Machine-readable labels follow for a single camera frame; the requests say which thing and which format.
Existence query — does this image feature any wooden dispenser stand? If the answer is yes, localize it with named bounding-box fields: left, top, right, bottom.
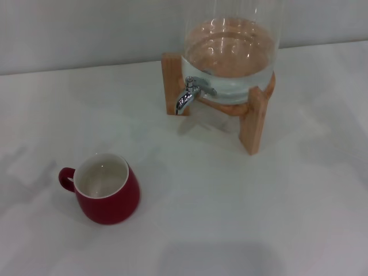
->
left=161, top=52, right=276, bottom=156

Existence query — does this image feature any red ceramic cup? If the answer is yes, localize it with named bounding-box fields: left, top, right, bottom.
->
left=59, top=153, right=141, bottom=225

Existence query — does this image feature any chrome dispenser faucet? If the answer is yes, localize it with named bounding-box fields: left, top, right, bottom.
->
left=175, top=76, right=217, bottom=115

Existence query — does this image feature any glass water dispenser jar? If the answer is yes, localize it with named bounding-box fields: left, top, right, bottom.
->
left=181, top=0, right=285, bottom=105

